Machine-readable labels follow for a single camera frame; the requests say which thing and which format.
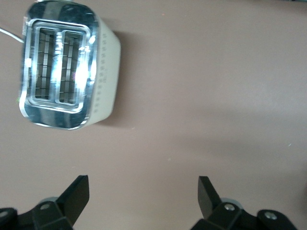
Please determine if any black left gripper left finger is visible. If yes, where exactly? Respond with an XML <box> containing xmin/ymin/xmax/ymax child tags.
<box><xmin>30</xmin><ymin>175</ymin><xmax>90</xmax><ymax>230</ymax></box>

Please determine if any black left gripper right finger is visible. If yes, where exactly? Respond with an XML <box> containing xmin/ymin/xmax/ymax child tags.
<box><xmin>191</xmin><ymin>176</ymin><xmax>243</xmax><ymax>230</ymax></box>

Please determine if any beige chrome two-slot toaster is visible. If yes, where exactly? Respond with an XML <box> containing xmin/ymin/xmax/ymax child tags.
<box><xmin>18</xmin><ymin>0</ymin><xmax>121</xmax><ymax>131</ymax></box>

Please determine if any white toaster power cord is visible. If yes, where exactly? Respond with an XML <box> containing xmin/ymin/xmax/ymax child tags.
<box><xmin>0</xmin><ymin>27</ymin><xmax>25</xmax><ymax>45</ymax></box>

